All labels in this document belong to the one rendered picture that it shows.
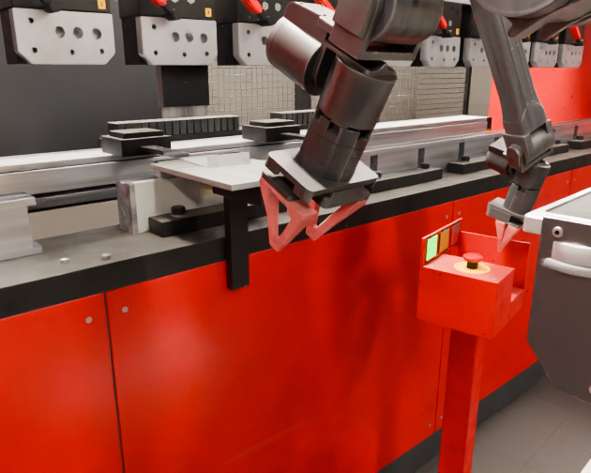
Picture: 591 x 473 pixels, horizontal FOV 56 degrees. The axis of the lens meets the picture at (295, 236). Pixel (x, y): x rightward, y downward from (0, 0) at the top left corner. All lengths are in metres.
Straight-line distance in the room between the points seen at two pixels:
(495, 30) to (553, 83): 1.93
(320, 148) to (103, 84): 1.13
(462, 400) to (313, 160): 0.91
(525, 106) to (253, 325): 0.66
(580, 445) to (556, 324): 1.59
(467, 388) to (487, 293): 0.27
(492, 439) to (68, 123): 1.61
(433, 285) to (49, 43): 0.82
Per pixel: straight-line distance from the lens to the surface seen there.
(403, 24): 0.47
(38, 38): 0.96
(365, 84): 0.48
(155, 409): 1.07
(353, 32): 0.46
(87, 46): 0.99
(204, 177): 0.91
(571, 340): 0.55
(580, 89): 2.93
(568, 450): 2.09
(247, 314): 1.10
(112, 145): 1.31
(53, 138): 1.54
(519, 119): 1.11
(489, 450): 2.00
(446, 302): 1.17
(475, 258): 1.16
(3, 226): 0.98
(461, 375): 1.31
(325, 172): 0.51
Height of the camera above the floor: 1.17
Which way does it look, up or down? 17 degrees down
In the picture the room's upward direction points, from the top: straight up
